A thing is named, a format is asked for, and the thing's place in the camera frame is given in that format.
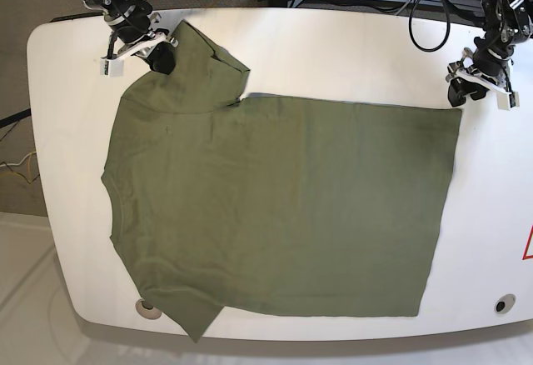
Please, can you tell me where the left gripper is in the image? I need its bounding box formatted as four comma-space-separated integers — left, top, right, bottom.
446, 47, 513, 107

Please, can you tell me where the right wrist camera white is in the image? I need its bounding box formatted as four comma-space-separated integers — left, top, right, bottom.
99, 58, 124, 78

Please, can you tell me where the left table grommet hole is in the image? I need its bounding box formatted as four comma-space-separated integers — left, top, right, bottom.
135, 298, 162, 320

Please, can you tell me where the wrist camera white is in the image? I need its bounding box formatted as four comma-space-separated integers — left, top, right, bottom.
99, 58, 124, 78
496, 91, 520, 111

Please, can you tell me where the right table grommet hole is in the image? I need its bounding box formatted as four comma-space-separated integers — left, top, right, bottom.
494, 294, 516, 315

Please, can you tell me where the olive green T-shirt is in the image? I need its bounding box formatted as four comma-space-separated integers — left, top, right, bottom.
102, 22, 461, 340

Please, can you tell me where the black looped cable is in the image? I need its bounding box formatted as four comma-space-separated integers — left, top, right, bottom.
407, 0, 492, 53

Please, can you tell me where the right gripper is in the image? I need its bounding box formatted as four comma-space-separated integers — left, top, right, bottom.
107, 12, 178, 75

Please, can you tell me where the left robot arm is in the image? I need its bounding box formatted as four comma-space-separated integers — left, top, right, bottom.
446, 0, 532, 110

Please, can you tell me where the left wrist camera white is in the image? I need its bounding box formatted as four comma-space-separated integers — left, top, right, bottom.
496, 91, 520, 111

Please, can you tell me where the table grommet hole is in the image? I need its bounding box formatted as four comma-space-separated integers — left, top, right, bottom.
135, 298, 162, 320
494, 294, 516, 315

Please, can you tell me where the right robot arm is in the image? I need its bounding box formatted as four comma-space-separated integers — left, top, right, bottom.
82, 0, 178, 78

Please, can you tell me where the yellow cable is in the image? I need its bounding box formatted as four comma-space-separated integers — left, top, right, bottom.
0, 152, 41, 187

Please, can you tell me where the red triangle warning sticker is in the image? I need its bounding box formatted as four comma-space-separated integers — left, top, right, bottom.
522, 228, 533, 260

